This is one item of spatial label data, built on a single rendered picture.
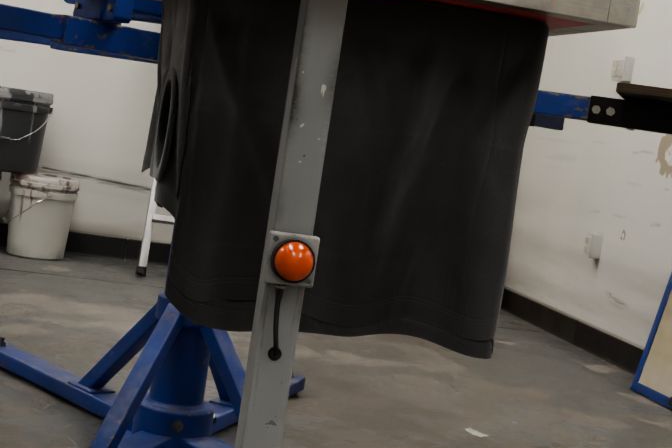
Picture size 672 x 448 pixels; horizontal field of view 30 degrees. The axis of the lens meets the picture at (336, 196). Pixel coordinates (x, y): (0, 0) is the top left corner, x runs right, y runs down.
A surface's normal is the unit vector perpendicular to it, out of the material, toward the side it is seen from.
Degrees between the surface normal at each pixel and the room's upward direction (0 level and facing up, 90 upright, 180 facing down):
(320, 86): 90
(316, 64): 90
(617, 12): 90
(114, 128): 90
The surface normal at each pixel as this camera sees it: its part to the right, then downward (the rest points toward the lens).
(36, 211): 0.07, 0.12
